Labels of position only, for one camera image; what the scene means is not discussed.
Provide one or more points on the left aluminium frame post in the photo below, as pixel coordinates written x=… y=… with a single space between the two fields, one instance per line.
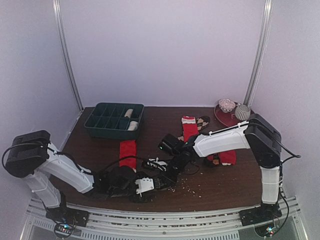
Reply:
x=66 y=57

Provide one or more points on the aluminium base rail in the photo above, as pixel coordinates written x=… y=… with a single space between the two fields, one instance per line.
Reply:
x=107 y=224

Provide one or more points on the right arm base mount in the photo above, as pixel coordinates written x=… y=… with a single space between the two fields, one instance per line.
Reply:
x=263 y=217

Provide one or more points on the rolled beige sock upper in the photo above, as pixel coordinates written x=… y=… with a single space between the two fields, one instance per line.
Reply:
x=129 y=113

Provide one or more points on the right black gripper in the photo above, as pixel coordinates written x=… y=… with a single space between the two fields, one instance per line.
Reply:
x=164 y=178

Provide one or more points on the aluminium frame post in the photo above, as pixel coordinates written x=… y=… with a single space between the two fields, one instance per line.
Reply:
x=261 y=49
x=66 y=57

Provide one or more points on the white dotted bowl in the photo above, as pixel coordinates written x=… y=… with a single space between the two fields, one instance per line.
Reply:
x=226 y=105

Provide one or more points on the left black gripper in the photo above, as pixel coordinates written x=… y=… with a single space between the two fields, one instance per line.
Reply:
x=137 y=199

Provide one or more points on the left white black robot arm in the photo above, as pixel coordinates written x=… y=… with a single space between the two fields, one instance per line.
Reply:
x=32 y=157

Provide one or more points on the argyle sock at back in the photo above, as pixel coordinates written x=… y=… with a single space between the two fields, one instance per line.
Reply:
x=202 y=122

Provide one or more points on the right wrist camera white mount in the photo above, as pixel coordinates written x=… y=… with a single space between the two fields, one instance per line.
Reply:
x=155 y=164

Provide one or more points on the red plate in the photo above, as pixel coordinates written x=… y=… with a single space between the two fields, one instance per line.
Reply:
x=228 y=119

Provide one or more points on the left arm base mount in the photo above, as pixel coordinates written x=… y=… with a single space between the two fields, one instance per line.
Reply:
x=66 y=220

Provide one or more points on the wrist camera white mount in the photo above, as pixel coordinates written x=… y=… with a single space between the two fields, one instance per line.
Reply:
x=155 y=164
x=146 y=184

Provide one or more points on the right aluminium frame post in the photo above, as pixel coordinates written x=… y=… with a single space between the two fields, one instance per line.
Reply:
x=261 y=49

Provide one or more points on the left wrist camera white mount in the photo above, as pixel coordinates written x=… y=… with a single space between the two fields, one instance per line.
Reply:
x=146 y=184

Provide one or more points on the red sock with white cuff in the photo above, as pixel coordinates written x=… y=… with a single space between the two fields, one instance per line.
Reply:
x=189 y=126

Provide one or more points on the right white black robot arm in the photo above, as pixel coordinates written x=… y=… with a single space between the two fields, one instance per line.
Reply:
x=255 y=134

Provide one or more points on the green divided organizer tray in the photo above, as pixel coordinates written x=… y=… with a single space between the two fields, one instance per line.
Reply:
x=107 y=121

